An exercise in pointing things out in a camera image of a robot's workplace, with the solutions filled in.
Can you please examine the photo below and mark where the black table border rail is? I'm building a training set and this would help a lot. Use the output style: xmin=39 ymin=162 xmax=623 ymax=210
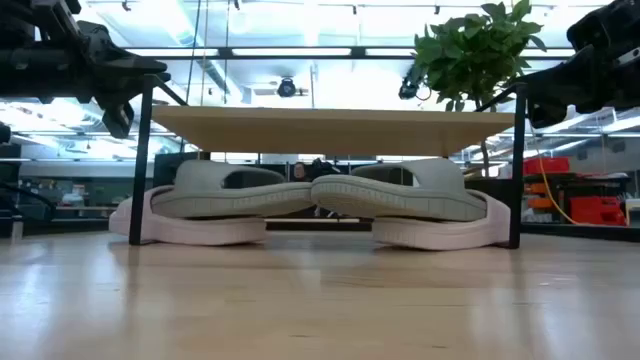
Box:
xmin=0 ymin=215 xmax=640 ymax=245

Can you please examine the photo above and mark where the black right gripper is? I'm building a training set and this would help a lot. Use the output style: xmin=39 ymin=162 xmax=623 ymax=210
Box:
xmin=514 ymin=44 xmax=622 ymax=130

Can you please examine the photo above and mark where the black overhead rail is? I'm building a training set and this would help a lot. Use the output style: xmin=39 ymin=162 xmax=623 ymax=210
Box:
xmin=119 ymin=45 xmax=576 ymax=63

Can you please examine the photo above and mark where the black track spotlight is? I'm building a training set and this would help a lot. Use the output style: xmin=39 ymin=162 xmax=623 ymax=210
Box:
xmin=397 ymin=67 xmax=432 ymax=102

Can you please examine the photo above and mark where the wooden shelf with black frame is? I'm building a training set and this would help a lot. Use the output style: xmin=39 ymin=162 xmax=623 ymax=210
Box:
xmin=128 ymin=73 xmax=529 ymax=250

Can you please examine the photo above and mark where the red storage bin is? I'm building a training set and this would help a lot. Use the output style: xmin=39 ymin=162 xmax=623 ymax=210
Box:
xmin=523 ymin=156 xmax=572 ymax=177
xmin=569 ymin=195 xmax=627 ymax=228

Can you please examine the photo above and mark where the green potted plant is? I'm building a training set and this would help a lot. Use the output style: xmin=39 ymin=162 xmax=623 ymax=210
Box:
xmin=412 ymin=0 xmax=549 ymax=179

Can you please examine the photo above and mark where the yellow cable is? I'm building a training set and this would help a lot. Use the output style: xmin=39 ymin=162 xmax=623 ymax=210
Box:
xmin=531 ymin=127 xmax=582 ymax=227

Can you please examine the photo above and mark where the thin hanging cable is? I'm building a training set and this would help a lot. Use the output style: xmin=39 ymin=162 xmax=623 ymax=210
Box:
xmin=185 ymin=0 xmax=202 ymax=107

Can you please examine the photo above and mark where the grey-green rubber slide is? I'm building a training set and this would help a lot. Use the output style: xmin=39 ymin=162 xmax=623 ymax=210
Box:
xmin=309 ymin=157 xmax=489 ymax=223
xmin=149 ymin=159 xmax=315 ymax=220

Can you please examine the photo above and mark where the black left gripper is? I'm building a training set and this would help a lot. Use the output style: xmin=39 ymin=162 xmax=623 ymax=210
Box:
xmin=74 ymin=20 xmax=172 ymax=140

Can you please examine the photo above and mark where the pale pink rubber slide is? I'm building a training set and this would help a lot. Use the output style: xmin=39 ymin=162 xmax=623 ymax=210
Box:
xmin=371 ymin=188 xmax=512 ymax=252
xmin=108 ymin=184 xmax=269 ymax=247

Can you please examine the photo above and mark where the round black ceiling lamp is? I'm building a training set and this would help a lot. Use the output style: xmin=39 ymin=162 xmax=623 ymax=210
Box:
xmin=276 ymin=76 xmax=298 ymax=99

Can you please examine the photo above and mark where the black cable loop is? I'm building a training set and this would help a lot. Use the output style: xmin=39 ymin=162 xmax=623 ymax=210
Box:
xmin=0 ymin=181 xmax=58 ymax=222

